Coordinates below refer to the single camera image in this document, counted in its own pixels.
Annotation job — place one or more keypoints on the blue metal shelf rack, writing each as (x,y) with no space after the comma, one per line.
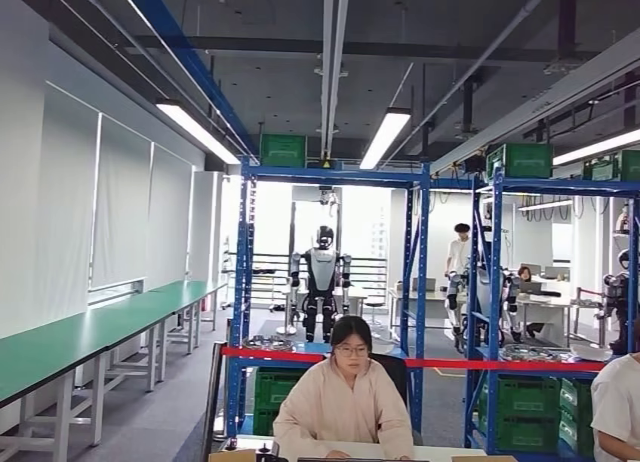
(564,186)
(340,176)

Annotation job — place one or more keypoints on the green top long workbench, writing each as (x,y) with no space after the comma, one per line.
(75,336)

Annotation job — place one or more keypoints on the white flat part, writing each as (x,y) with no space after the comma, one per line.
(592,353)

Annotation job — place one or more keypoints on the black and white humanoid robot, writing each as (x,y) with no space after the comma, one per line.
(321,273)

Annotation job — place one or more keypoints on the green plastic crate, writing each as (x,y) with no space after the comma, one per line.
(575,436)
(525,434)
(275,389)
(600,171)
(525,396)
(575,396)
(264,422)
(282,151)
(522,161)
(631,165)

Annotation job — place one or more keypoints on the long ceiling light bar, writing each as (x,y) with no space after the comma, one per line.
(600,146)
(198,131)
(385,138)
(545,205)

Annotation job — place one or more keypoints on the black office chair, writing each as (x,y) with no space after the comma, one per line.
(395,376)

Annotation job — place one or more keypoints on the person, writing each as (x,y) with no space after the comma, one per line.
(617,406)
(525,273)
(457,254)
(340,406)

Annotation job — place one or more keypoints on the grey roller blind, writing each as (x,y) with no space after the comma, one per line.
(67,207)
(170,217)
(120,207)

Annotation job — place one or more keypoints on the red barrier tape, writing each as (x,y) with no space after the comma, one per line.
(450,364)

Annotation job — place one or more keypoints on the black leaning board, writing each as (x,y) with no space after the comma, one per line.
(212,399)

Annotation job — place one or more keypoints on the small black device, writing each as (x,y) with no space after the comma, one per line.
(267,454)

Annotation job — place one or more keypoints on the grey laptop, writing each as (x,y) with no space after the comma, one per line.
(360,460)
(530,287)

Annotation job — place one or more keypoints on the blue overhead beam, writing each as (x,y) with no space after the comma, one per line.
(185,48)

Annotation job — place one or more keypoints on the open yellow cardboard box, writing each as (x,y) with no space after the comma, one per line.
(232,456)

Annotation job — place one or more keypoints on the white desk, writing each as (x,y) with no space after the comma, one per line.
(450,452)

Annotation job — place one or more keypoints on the white table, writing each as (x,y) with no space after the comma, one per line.
(545,301)

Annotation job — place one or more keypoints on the closed cardboard box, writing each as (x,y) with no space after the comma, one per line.
(484,459)

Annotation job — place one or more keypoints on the grey overhead rail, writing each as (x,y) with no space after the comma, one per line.
(330,61)

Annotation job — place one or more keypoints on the grey overhead rail beam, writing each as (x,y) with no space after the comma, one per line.
(575,81)

